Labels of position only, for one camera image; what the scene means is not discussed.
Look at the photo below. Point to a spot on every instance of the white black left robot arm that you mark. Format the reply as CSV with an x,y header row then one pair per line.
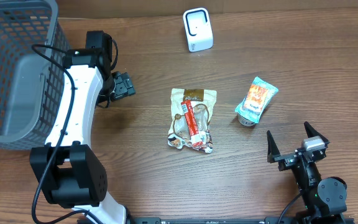
x,y
69,173

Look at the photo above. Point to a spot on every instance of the beige brown snack bag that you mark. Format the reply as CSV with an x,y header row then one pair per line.
x,y
203,102

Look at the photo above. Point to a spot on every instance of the grey plastic mesh basket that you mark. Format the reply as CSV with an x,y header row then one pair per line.
x,y
30,86

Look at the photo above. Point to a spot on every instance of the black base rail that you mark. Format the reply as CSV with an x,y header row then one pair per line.
x,y
156,220

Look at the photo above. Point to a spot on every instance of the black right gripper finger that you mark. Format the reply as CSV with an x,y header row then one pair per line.
x,y
273,151
311,132

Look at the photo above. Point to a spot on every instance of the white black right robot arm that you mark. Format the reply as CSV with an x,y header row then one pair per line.
x,y
319,200

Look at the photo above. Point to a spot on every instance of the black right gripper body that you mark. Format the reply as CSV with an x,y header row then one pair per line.
x,y
293,157

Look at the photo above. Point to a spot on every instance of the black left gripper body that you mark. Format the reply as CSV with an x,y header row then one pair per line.
x,y
123,87

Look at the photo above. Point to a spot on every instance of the teal orange snack packet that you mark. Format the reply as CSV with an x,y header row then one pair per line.
x,y
256,100

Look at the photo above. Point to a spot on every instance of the white barcode scanner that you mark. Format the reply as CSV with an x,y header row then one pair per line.
x,y
198,29

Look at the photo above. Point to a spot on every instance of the red snack stick packet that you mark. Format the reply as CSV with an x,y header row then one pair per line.
x,y
197,137

